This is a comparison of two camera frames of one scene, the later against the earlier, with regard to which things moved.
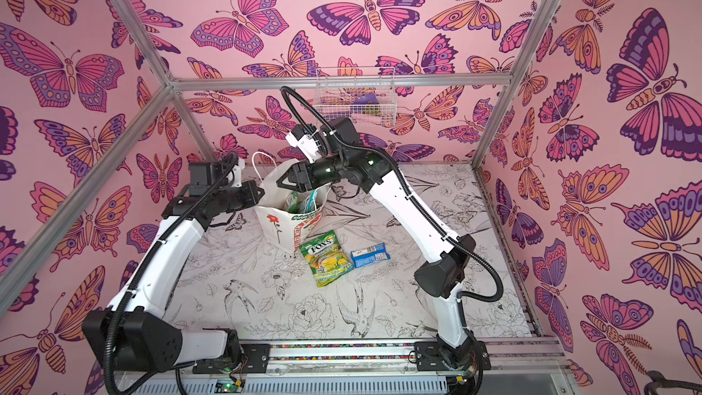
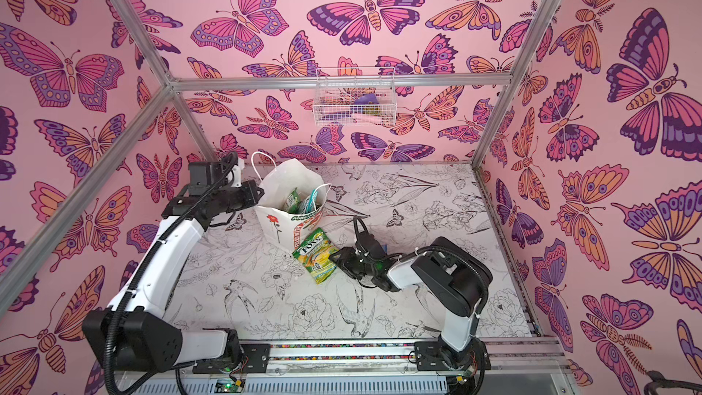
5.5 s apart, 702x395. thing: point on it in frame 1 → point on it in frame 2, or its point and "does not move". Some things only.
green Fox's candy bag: x=292 y=202 does not move
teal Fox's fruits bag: x=310 y=203 does not move
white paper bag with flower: x=285 y=215 does not move
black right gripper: x=297 y=176 → x=361 y=252
